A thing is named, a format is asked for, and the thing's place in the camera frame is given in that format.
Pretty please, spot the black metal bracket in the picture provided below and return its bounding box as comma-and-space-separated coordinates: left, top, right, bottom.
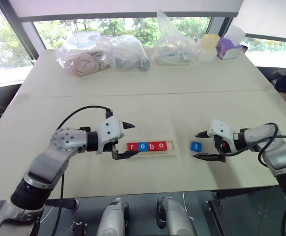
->
70, 221, 88, 236

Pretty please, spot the black table foot bar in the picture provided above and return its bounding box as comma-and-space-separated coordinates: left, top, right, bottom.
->
46, 198, 80, 210

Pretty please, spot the plastic bag of grey items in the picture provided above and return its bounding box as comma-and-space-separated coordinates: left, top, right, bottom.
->
96, 34, 151, 72

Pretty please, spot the blue letter tile t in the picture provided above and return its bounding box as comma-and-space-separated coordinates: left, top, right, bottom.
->
190, 141, 203, 152

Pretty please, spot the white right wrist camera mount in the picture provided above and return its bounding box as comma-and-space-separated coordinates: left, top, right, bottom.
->
206, 119, 235, 154

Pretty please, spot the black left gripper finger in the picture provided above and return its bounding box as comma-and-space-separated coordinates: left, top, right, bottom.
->
122, 120, 136, 130
115, 150, 142, 161

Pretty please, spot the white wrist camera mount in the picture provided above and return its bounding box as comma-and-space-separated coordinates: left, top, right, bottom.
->
206, 119, 235, 154
95, 116, 126, 155

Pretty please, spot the plastic bag of pink items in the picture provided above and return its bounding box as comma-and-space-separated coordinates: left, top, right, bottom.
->
56, 31, 114, 78

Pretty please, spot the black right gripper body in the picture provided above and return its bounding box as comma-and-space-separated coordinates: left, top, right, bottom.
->
213, 135, 232, 163

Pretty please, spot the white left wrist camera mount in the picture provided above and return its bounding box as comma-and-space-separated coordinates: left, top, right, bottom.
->
95, 116, 126, 155

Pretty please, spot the thin white cable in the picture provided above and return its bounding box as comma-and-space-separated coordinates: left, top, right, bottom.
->
182, 191, 196, 221

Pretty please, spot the clear bag of mixed items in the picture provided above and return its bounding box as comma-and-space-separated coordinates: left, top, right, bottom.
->
150, 9, 199, 67

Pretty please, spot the black window post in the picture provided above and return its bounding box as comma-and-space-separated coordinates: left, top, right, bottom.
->
0, 0, 47, 62

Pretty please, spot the silver rounded robot housing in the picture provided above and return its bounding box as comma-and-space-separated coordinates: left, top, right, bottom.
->
97, 198, 130, 236
157, 196, 196, 236

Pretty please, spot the white container with yellow lid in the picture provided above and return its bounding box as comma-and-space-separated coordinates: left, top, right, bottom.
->
197, 33, 221, 63

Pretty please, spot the black metal table frame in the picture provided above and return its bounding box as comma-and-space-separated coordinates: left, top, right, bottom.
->
205, 199, 229, 236

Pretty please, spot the wooden letter tray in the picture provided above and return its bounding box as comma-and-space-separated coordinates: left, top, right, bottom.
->
123, 140, 178, 158

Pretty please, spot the purple tissue box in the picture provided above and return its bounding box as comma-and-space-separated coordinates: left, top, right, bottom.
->
216, 24, 248, 61

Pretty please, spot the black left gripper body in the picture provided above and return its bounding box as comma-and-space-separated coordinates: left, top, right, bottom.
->
103, 140, 120, 161

